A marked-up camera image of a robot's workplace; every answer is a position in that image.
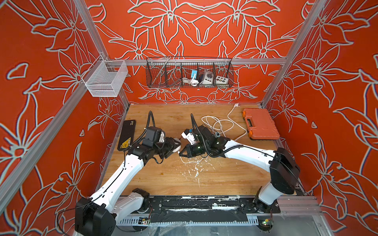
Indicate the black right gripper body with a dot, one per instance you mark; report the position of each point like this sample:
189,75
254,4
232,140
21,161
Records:
198,148

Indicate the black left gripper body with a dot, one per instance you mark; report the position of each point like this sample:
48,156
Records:
165,148

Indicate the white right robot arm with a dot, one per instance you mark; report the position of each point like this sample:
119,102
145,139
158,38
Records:
283,170

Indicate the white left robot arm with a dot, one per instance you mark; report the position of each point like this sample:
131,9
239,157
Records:
99,214

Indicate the black flat tool case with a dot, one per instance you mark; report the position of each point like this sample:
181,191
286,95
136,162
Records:
127,134

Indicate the orange plastic tool case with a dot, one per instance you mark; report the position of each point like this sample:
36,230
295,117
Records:
259,124

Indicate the white power strip in basket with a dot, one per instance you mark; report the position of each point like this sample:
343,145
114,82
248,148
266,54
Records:
207,78

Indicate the white socket cube in basket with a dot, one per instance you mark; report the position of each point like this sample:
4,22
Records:
221,81

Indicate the blue box in basket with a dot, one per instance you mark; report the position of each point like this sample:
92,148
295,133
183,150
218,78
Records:
194,74

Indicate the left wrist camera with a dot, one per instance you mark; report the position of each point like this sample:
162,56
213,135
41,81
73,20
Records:
153,136

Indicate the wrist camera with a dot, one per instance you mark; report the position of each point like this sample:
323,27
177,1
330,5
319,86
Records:
153,136
190,137

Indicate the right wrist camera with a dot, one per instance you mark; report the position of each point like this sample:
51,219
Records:
190,137

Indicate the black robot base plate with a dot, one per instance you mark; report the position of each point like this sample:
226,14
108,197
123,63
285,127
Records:
201,210

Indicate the black wire wall basket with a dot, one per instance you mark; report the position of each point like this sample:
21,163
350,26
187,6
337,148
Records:
175,72

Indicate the clear plastic wall bin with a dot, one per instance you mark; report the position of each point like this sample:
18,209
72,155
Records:
101,82

